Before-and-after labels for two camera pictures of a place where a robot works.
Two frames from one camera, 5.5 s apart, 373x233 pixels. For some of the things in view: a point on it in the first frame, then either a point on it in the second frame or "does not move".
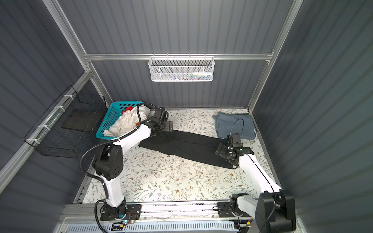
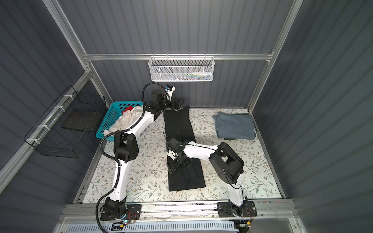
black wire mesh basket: (70, 126) does not move
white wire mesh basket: (181, 68) does not move
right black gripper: (222, 153) -> (171, 167)
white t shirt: (127, 121) does not move
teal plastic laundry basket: (115, 109) does not move
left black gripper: (169, 125) -> (177, 105)
